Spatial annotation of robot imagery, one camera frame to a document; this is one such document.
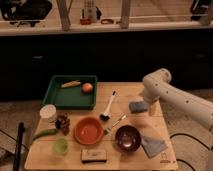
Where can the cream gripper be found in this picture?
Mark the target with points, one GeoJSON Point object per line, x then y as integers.
{"type": "Point", "coordinates": [152, 108]}

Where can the blue sponge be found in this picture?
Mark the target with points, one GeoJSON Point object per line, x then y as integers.
{"type": "Point", "coordinates": [138, 106]}

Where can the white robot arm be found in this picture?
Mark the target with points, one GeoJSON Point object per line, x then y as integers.
{"type": "Point", "coordinates": [157, 85]}

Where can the purple bowl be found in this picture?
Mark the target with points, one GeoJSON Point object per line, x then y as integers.
{"type": "Point", "coordinates": [128, 138]}

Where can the orange bowl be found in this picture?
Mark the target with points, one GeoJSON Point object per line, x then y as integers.
{"type": "Point", "coordinates": [88, 131]}

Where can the metal fork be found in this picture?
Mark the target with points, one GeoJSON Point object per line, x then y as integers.
{"type": "Point", "coordinates": [107, 130]}

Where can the blue-grey cloth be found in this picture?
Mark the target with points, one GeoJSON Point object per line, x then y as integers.
{"type": "Point", "coordinates": [152, 146]}

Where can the white dish brush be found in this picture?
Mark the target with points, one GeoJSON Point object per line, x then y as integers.
{"type": "Point", "coordinates": [105, 115]}

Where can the orange peach fruit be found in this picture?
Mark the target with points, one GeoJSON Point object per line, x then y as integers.
{"type": "Point", "coordinates": [87, 87]}

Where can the wooden block eraser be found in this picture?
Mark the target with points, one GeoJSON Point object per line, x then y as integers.
{"type": "Point", "coordinates": [93, 155]}

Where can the green tray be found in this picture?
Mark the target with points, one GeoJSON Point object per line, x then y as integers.
{"type": "Point", "coordinates": [72, 97]}

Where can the dark grape bunch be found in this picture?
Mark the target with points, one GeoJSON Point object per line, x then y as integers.
{"type": "Point", "coordinates": [62, 123]}

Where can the green cup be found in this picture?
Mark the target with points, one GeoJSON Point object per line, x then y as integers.
{"type": "Point", "coordinates": [60, 146]}

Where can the green chili pepper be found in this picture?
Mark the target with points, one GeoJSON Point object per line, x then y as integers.
{"type": "Point", "coordinates": [45, 133]}

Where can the red round object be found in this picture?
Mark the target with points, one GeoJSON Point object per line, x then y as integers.
{"type": "Point", "coordinates": [84, 21]}

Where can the white bottle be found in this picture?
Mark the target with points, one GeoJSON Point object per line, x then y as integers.
{"type": "Point", "coordinates": [90, 10]}

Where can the black stand pole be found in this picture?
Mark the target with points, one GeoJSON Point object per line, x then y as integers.
{"type": "Point", "coordinates": [17, 157]}

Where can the black bag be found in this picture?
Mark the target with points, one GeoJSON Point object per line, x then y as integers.
{"type": "Point", "coordinates": [12, 10]}

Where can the wooden railing post middle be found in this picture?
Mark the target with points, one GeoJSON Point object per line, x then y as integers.
{"type": "Point", "coordinates": [125, 13]}

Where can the wooden railing post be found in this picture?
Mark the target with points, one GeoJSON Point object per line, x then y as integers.
{"type": "Point", "coordinates": [125, 13]}
{"type": "Point", "coordinates": [64, 16]}

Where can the wooden railing post left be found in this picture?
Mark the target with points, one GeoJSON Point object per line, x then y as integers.
{"type": "Point", "coordinates": [64, 16]}

